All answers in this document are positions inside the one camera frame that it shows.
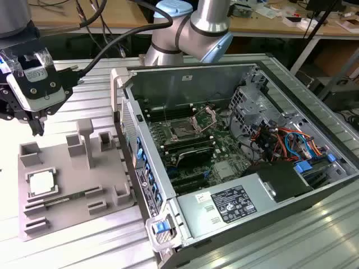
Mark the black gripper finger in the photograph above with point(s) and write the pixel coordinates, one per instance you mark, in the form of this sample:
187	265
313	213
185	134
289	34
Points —
37	127

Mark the silver square CPU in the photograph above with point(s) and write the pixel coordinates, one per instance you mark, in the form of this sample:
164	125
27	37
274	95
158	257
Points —
42	183

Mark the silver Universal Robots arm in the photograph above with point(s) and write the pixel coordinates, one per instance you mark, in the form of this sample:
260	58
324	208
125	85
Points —
207	19

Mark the black RAM slot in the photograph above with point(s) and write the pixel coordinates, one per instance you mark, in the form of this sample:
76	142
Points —
171	110
188	143

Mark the CPU socket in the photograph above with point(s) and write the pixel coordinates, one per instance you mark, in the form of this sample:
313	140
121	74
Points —
181	129

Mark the black expansion slot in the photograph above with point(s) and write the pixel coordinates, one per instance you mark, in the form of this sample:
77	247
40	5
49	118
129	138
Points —
188	176

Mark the grey parts rack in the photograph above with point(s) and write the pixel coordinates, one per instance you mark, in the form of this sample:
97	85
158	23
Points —
75	173

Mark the green RAM stick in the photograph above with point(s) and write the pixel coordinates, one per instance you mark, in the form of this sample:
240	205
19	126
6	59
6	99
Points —
64	199

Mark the open PC case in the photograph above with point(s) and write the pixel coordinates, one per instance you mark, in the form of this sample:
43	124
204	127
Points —
157	84

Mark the black expansion card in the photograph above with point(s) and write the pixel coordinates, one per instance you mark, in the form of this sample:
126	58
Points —
193	158

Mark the blue case latch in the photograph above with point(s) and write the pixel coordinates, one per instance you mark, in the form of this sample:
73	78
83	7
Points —
161	227

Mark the grey power supply unit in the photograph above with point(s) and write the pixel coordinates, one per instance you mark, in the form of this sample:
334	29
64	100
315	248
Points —
196	221

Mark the green motherboard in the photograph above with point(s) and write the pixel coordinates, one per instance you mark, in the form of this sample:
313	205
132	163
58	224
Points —
224	151

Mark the silver chipset heat sink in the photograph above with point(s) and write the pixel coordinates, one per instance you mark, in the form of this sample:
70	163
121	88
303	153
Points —
224	170

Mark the silver drive cage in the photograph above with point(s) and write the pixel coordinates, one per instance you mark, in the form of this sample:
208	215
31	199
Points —
246	112

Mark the black plastic air shroud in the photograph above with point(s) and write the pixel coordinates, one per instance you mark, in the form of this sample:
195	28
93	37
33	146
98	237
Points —
283	179

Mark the white small box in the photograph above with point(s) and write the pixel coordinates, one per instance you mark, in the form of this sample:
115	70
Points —
303	23

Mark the black tripod pole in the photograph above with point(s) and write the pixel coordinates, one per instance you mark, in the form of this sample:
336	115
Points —
317	25

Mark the black equipment box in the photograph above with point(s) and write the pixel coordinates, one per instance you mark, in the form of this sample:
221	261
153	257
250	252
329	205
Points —
342	95

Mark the brown cardboard box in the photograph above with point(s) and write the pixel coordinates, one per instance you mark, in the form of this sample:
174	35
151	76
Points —
336	59

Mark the cardboard tray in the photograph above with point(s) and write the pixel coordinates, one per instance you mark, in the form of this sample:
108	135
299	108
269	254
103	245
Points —
349	25

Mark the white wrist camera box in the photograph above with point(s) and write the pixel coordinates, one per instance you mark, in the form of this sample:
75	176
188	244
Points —
42	92

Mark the wooden desk white frame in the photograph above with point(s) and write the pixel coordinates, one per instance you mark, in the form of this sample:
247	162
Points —
252	25

